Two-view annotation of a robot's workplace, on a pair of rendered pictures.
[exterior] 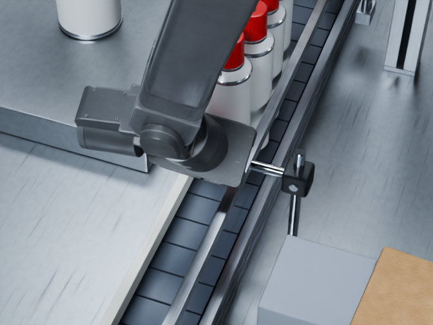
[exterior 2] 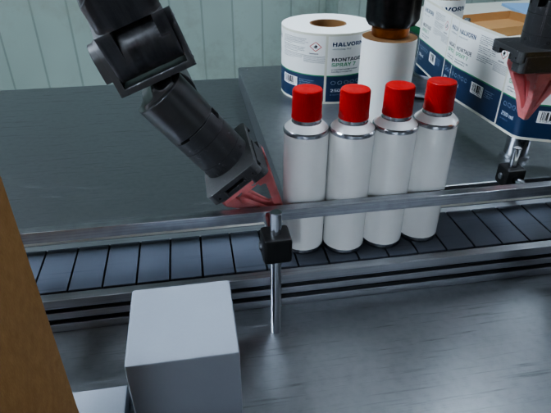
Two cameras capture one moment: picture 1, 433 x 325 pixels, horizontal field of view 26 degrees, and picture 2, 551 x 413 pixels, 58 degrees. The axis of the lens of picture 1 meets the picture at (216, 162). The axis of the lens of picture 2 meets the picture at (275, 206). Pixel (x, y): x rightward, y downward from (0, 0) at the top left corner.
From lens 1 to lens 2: 79 cm
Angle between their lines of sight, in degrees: 47
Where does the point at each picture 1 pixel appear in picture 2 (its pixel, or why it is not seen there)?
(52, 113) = (278, 159)
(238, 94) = (293, 150)
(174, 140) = (98, 56)
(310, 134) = (417, 293)
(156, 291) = (148, 252)
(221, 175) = (211, 184)
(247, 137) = (245, 165)
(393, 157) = (457, 363)
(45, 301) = not seen: hidden behind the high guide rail
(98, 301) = not seen: hidden behind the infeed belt
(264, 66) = (343, 151)
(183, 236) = (211, 246)
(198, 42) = not seen: outside the picture
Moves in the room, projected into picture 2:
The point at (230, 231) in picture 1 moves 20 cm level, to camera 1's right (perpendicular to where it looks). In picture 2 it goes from (235, 267) to (332, 388)
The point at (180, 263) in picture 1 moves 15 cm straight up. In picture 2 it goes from (183, 254) to (170, 144)
